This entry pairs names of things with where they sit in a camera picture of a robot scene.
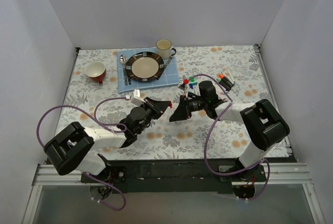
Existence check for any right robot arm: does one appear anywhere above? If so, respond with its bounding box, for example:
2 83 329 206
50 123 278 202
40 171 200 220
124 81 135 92
169 81 290 181

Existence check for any aluminium frame rail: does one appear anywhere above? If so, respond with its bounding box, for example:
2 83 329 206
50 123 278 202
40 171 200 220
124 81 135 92
22 163 325 223

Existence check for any orange black highlighter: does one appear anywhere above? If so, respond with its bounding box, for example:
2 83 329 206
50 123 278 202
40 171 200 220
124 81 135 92
219 74 233 88

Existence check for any teal capped white pen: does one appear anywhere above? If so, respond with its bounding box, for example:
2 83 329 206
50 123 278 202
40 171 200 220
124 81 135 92
222 72 235 85

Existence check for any dark rimmed plate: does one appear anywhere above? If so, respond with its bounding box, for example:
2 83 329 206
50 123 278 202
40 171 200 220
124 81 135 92
126 52 165 82

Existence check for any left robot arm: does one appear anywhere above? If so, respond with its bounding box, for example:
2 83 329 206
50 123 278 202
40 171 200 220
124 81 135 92
42 97 172 182

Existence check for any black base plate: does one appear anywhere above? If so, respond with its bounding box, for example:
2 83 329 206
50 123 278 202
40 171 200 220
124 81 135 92
80 157 267 195

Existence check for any metal knife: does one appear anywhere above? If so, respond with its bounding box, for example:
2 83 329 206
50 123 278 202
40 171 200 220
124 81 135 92
165 56 173 67

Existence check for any red bowl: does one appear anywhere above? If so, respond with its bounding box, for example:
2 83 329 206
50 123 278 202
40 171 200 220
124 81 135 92
85 61 106 84

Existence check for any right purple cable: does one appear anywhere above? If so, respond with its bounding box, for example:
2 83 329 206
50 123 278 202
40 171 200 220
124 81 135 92
191 74 271 202

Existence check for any purple cable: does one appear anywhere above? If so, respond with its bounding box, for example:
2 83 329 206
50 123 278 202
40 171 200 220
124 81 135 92
36 95 131 211
191 74 271 202

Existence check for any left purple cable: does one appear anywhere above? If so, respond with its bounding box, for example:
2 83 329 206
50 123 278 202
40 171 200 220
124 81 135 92
36 95 131 211

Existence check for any floral tablecloth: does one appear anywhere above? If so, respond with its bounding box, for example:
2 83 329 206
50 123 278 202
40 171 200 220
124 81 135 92
57 45 271 160

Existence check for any cream enamel mug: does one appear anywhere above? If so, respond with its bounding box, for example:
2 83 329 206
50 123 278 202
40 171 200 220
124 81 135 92
156 39 176 60

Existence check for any green capped black highlighter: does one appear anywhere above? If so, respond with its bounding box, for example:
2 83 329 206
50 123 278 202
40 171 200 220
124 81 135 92
218 78 232 91

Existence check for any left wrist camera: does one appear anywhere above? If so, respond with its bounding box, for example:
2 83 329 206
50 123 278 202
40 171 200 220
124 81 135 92
125 89 145 106

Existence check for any metal spoon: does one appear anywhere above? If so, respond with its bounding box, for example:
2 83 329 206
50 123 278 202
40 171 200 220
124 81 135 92
120 55 131 85

